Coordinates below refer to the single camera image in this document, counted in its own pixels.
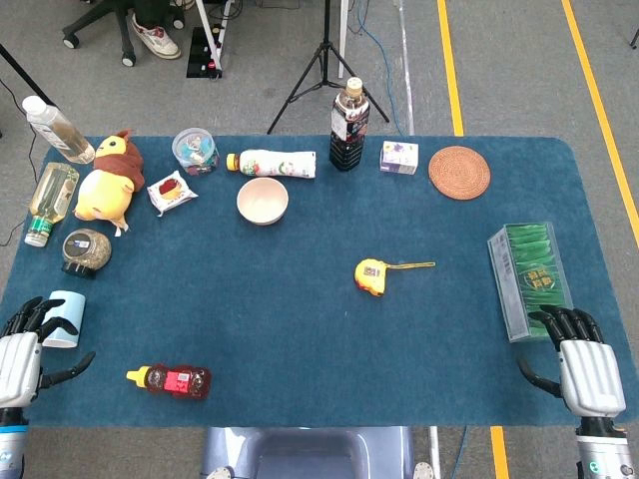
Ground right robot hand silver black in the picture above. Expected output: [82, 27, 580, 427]
[516, 303, 628, 418]

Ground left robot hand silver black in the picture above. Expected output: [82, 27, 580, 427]
[0, 295, 97, 408]

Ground yellow tape measure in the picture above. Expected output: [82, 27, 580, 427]
[353, 257, 436, 298]

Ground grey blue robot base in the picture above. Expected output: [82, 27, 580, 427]
[199, 425, 440, 479]

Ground light blue cup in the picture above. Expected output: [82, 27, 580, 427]
[41, 290, 87, 349]

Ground clear box green tea packets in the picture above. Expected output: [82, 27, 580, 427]
[486, 222, 575, 344]

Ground round jar of grains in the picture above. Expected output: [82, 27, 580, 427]
[61, 228, 113, 279]

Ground yellowish bottle green cap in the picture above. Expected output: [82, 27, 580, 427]
[23, 162, 81, 248]

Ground yellow chick plush brown scarf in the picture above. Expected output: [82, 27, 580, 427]
[73, 129, 147, 238]

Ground white snack packet red cake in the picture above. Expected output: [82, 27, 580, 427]
[147, 170, 200, 219]

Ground clear bottle white cap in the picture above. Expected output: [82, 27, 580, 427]
[21, 95, 96, 166]

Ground round woven coaster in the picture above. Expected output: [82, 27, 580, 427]
[427, 145, 492, 202]

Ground clear round jar colourful contents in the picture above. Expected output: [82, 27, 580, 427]
[171, 127, 221, 177]

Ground blue table mat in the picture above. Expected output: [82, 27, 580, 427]
[0, 135, 639, 429]

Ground small purple white box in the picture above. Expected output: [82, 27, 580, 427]
[378, 140, 420, 176]

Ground black slanted pole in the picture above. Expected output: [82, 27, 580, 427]
[0, 43, 57, 107]

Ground beige bowl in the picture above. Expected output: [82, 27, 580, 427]
[236, 177, 291, 227]

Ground white drink bottle yellow cap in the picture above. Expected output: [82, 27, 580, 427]
[226, 149, 318, 180]

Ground black stacked cups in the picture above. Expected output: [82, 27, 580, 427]
[328, 76, 371, 173]

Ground seated person dark clothes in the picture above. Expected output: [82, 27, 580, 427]
[130, 0, 183, 61]

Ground black power strip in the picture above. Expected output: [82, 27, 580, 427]
[186, 25, 224, 80]

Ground black office chair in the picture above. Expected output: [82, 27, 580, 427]
[61, 0, 186, 68]

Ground white stand leg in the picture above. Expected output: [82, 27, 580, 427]
[194, 0, 236, 64]

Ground white pole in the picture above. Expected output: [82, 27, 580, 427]
[338, 0, 349, 79]

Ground black tripod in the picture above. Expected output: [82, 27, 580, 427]
[266, 0, 390, 136]

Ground blue floor cable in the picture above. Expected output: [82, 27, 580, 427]
[348, 0, 406, 137]

